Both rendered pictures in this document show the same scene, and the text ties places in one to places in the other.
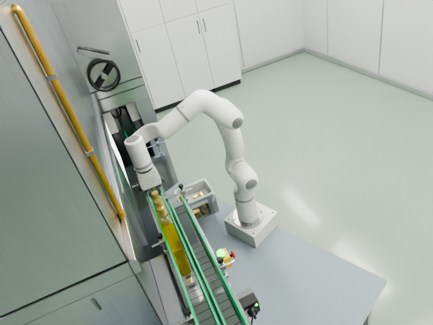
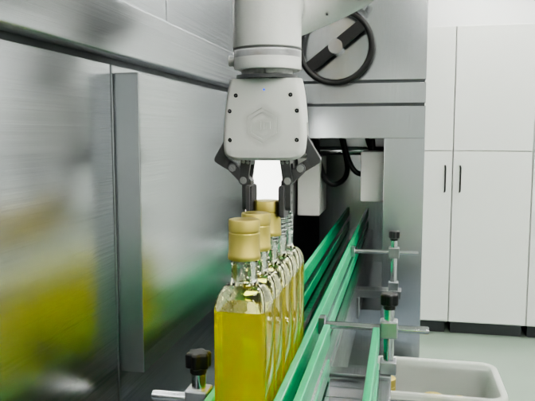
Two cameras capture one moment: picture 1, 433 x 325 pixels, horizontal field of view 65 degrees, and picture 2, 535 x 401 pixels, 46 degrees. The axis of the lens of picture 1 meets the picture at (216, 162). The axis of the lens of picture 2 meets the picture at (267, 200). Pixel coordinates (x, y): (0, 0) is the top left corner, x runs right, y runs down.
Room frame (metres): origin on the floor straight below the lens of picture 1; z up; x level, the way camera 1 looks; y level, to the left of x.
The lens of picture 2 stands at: (0.63, -0.01, 1.42)
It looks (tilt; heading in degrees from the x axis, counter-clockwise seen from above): 6 degrees down; 26
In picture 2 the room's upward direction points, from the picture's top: straight up
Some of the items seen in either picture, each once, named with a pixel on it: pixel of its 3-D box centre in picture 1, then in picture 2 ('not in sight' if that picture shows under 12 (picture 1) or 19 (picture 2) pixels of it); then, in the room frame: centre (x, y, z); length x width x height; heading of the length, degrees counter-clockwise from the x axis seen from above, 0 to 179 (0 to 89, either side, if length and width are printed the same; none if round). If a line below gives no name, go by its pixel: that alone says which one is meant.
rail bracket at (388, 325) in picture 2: (179, 194); (372, 332); (1.56, 0.25, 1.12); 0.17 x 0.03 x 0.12; 104
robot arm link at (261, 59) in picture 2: (143, 165); (265, 63); (1.34, 0.33, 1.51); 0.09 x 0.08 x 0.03; 104
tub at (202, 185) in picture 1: (194, 196); (432, 399); (1.70, 0.19, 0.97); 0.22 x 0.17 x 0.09; 104
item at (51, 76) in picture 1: (79, 131); not in sight; (0.95, 0.38, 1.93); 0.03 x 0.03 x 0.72; 14
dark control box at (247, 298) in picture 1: (247, 303); not in sight; (0.89, 0.02, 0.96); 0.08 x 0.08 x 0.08; 14
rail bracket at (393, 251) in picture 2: (156, 151); (384, 274); (2.18, 0.41, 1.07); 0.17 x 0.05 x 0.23; 104
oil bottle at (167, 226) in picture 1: (171, 233); (244, 375); (1.23, 0.30, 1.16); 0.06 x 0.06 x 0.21; 13
